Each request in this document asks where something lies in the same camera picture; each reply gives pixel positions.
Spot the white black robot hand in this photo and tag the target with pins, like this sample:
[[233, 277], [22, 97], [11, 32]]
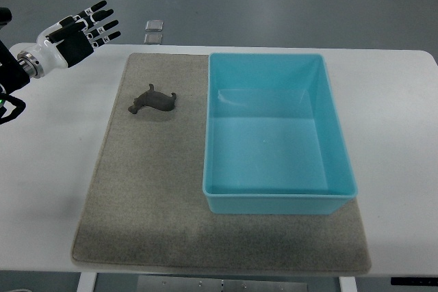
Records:
[[76, 37]]

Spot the brown hippo toy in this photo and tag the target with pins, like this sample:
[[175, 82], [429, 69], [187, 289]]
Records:
[[154, 99]]

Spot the blue plastic box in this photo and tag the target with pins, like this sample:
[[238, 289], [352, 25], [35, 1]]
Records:
[[274, 144]]

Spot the upper floor socket plate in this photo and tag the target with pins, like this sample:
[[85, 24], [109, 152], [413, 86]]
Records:
[[154, 25]]

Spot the grey felt mat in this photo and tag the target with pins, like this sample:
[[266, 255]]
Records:
[[146, 208]]

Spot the white left table leg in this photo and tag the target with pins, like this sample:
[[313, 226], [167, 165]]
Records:
[[87, 281]]

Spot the white table leg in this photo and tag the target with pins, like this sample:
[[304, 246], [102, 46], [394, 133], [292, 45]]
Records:
[[348, 284], [87, 281]]

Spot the white right table leg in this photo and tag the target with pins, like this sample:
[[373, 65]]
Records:
[[348, 284]]

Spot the black table control panel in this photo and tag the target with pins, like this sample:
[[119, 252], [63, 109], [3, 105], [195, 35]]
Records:
[[415, 281]]

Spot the metal table frame plate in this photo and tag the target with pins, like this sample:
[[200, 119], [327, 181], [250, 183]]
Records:
[[168, 283]]

